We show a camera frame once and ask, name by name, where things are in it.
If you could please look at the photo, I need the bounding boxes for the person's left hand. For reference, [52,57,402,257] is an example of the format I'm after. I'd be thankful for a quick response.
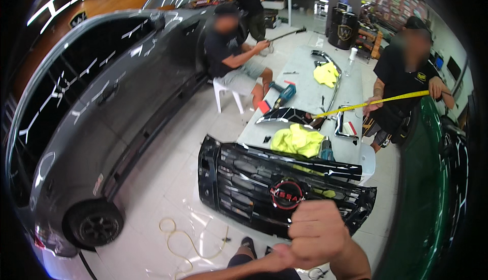
[266,243,299,272]

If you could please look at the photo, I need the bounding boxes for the person's right hand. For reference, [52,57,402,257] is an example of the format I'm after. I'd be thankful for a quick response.
[288,200,352,269]

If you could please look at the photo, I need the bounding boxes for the black car grille red emblem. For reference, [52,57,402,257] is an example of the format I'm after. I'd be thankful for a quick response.
[197,134,378,241]

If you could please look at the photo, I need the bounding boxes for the teal power tool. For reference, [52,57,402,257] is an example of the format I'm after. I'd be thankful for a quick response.
[319,135,336,162]

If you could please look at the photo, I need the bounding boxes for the person's legs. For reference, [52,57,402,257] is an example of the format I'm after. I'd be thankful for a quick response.
[226,236,302,280]

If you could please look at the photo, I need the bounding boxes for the large yellow cloth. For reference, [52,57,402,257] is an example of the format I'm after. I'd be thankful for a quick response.
[270,123,325,159]

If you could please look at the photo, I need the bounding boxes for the white plastic bin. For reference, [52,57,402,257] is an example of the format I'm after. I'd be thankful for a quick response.
[358,142,376,185]

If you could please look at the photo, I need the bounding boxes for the wide chrome trim piece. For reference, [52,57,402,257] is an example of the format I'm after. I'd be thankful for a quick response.
[255,106,325,130]

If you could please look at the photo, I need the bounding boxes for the green car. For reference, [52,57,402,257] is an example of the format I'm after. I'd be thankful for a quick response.
[375,96,472,280]

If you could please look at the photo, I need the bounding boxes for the teal heat gun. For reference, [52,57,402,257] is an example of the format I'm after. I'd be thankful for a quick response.
[268,81,297,110]

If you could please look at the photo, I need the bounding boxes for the long curved chrome trim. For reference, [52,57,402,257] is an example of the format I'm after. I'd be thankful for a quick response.
[310,50,343,113]

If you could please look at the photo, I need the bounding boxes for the yellow measuring tape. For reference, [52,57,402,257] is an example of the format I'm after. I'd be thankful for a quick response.
[312,90,431,120]

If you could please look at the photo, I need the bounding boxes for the small yellow cloth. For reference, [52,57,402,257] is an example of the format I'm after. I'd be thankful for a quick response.
[313,61,340,89]

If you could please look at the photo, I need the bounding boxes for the white plastic stool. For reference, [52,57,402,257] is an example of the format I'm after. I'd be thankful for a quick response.
[212,77,245,115]

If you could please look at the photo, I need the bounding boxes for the clear spray bottle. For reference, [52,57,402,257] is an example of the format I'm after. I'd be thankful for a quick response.
[344,47,358,78]

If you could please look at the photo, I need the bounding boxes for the long black rod tool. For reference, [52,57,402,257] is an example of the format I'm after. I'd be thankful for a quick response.
[266,27,307,43]

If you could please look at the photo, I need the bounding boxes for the black barrel with emblem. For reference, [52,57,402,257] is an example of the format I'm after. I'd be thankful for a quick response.
[327,7,359,51]

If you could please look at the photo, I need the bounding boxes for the grey car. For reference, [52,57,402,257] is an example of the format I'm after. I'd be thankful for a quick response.
[6,8,215,261]

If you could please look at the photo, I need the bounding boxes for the cluttered workshop shelf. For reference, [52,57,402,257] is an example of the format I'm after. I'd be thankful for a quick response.
[358,0,428,60]

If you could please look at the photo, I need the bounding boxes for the thin floor cable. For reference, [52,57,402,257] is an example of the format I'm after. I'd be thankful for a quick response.
[307,266,331,280]

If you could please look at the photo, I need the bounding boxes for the yellow hose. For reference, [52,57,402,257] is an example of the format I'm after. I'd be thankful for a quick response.
[159,217,230,277]

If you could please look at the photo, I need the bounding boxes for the black wall monitor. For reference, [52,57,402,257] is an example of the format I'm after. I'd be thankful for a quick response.
[446,56,462,81]

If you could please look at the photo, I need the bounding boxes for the black wall emblem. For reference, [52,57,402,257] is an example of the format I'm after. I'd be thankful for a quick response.
[69,11,88,29]

